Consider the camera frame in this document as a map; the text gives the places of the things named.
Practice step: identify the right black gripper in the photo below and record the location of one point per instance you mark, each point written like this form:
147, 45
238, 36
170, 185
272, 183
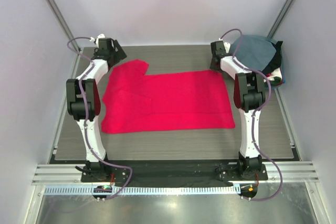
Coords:
213, 67

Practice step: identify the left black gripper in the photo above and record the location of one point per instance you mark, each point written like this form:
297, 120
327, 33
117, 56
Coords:
119, 55

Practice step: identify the red t shirt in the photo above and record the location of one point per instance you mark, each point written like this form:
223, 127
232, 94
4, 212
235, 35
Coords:
139, 102

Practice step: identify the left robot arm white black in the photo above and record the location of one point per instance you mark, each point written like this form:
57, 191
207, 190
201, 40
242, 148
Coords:
84, 105

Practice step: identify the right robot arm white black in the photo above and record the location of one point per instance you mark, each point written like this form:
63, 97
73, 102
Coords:
249, 95

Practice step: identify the grey blue t shirt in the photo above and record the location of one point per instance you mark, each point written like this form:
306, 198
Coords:
255, 52

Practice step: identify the black t shirt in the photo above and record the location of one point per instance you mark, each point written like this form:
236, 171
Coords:
276, 61

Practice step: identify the white t shirt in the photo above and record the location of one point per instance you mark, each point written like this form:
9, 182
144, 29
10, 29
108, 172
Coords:
275, 76

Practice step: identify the green t shirt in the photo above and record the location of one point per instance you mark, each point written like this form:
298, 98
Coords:
276, 82

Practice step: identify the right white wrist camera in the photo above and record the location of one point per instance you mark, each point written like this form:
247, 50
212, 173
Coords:
226, 43

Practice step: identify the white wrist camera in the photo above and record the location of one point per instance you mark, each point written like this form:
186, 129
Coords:
226, 43
95, 40

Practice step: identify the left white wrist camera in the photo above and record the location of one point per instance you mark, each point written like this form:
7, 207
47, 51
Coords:
95, 40

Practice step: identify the left aluminium frame post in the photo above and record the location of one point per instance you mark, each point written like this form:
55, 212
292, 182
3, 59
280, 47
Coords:
60, 19

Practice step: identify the aluminium frame post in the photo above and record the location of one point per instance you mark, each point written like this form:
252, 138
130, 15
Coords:
60, 19
284, 10

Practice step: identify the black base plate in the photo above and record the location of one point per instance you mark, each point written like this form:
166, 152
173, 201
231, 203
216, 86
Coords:
172, 173

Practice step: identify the right aluminium frame post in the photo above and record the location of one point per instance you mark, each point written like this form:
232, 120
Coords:
284, 10

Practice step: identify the aluminium front rail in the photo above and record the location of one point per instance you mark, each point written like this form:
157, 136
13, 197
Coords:
66, 174

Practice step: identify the white slotted cable duct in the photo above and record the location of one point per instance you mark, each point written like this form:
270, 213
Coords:
94, 190

